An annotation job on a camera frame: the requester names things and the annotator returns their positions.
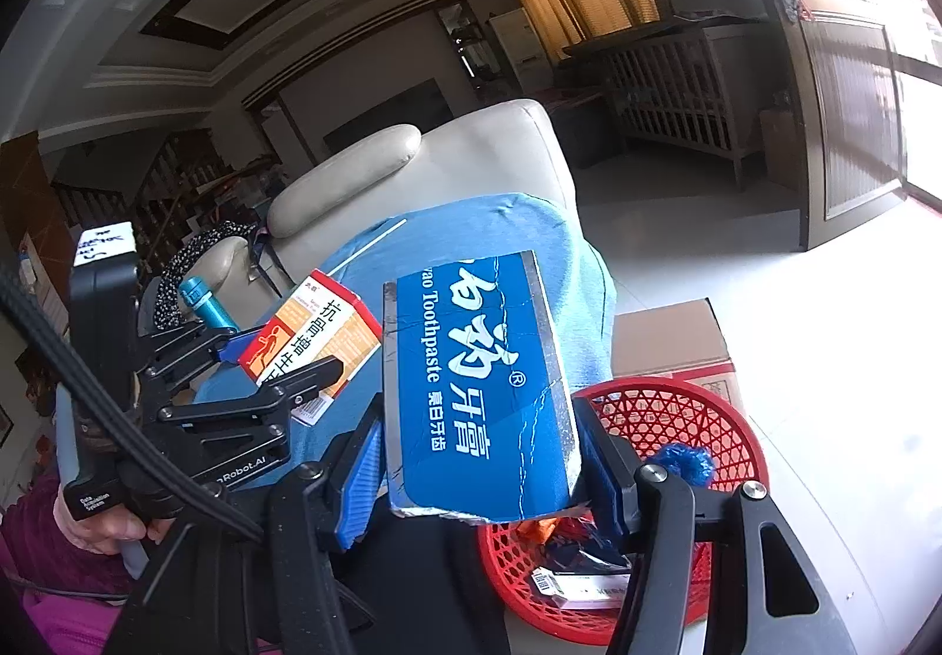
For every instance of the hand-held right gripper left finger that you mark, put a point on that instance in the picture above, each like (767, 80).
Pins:
(360, 478)

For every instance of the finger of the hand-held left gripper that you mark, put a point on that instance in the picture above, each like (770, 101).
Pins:
(191, 346)
(294, 386)

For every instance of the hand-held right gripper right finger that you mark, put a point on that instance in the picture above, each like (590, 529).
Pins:
(600, 471)

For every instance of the orange and white medicine box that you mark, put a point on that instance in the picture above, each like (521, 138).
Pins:
(324, 331)

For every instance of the blue plastic bag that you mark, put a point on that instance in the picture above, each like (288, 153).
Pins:
(683, 463)

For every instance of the red plastic mesh basket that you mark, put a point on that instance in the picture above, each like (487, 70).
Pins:
(662, 412)

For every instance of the blue toothpaste box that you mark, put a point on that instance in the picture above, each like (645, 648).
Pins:
(478, 390)

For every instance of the person's left forearm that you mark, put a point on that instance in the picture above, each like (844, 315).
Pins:
(44, 559)

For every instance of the person's left hand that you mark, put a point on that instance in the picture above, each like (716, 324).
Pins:
(103, 530)

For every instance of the teal thermos bottle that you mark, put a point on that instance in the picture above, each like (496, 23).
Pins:
(210, 305)

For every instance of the black white-dotted garment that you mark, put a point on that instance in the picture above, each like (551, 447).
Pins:
(184, 265)

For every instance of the brown cardboard box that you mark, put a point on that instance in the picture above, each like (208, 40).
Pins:
(662, 338)

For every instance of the thin white stick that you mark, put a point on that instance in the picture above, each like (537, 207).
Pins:
(368, 246)

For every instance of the wooden staircase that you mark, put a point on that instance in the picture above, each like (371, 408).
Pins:
(169, 184)

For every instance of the blue tablecloth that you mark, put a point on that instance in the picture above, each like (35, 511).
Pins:
(515, 228)

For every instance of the cream leather sofa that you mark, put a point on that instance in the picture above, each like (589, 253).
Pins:
(456, 169)

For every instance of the black television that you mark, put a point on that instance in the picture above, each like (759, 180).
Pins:
(390, 114)

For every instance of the wooden baby crib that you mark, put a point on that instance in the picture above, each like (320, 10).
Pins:
(677, 95)

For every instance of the dark display cabinet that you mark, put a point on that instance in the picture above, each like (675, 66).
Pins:
(463, 40)

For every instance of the white standing air conditioner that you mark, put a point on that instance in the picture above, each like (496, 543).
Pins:
(519, 47)

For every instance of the brown wooden door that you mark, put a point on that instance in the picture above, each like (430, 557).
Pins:
(846, 132)

